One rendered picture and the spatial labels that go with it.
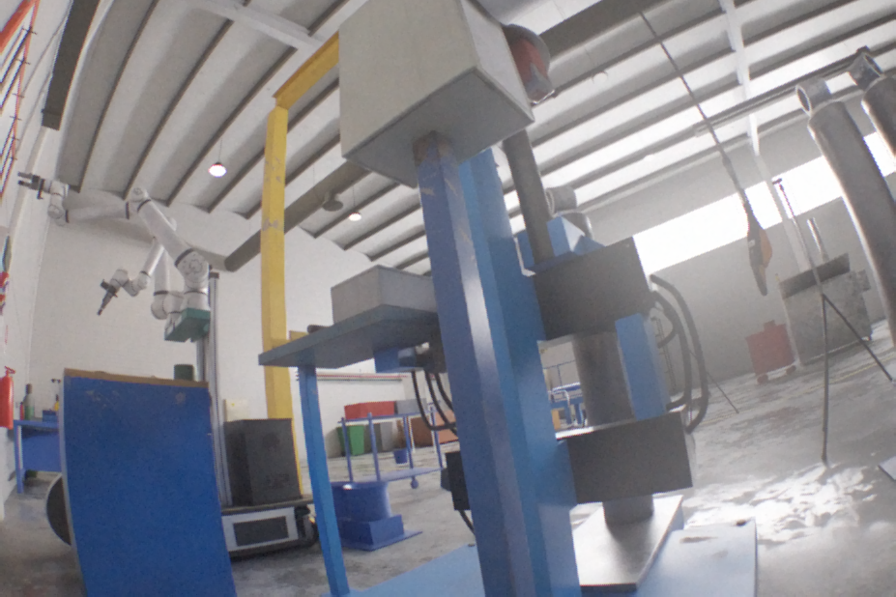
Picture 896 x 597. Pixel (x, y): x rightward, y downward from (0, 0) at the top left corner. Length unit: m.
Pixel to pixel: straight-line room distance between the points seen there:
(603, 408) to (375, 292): 0.99
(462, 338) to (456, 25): 0.49
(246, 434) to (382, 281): 1.65
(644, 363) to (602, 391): 0.64
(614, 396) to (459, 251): 1.22
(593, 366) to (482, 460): 1.20
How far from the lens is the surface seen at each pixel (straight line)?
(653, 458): 1.16
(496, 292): 1.05
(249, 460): 2.69
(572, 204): 2.00
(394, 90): 0.76
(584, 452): 1.21
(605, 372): 1.75
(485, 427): 0.60
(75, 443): 1.64
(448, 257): 0.65
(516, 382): 1.01
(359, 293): 1.34
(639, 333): 1.14
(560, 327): 1.21
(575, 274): 1.21
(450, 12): 0.78
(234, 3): 7.56
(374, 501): 2.75
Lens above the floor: 0.71
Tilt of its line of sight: 21 degrees up
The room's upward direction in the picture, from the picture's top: 10 degrees counter-clockwise
